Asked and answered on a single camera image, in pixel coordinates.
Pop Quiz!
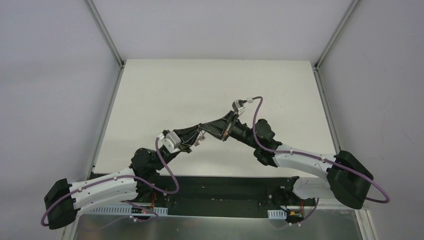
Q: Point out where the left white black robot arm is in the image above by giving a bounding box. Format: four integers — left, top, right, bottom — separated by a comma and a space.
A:
40, 124, 202, 230

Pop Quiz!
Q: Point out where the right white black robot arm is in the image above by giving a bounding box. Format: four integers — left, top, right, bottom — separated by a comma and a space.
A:
199, 111, 374, 210

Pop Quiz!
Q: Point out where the front steel sheet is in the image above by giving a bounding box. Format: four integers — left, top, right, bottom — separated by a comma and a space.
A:
75, 211, 363, 240

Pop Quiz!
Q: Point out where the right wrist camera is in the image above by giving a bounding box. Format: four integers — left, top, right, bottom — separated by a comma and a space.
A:
232, 98, 254, 116

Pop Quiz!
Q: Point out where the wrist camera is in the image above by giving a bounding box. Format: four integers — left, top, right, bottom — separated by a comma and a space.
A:
232, 98, 254, 116
158, 130, 182, 154

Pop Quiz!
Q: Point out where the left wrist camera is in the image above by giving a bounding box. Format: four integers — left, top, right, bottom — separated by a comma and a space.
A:
158, 130, 182, 154

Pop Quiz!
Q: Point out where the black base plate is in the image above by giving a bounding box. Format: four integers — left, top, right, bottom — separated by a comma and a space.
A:
132, 176, 316, 218

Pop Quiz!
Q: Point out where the right white cable duct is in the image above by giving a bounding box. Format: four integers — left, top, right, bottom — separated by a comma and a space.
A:
267, 209, 287, 220

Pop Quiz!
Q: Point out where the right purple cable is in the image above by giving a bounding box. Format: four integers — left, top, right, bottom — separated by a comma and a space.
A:
246, 96, 391, 229

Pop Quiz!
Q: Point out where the purple cable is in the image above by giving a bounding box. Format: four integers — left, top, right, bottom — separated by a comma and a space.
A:
40, 136, 180, 228
246, 96, 391, 229

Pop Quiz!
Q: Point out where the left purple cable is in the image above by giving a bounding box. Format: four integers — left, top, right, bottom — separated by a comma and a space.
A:
40, 136, 180, 228

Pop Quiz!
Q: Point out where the left aluminium frame rail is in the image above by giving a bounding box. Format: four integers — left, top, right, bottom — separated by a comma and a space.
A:
59, 0, 125, 240

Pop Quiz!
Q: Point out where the aluminium frame rail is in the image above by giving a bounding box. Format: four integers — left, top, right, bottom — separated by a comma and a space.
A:
59, 0, 125, 240
313, 0, 379, 240

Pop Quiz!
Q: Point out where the right aluminium frame rail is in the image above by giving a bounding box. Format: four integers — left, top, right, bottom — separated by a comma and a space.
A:
313, 0, 379, 240

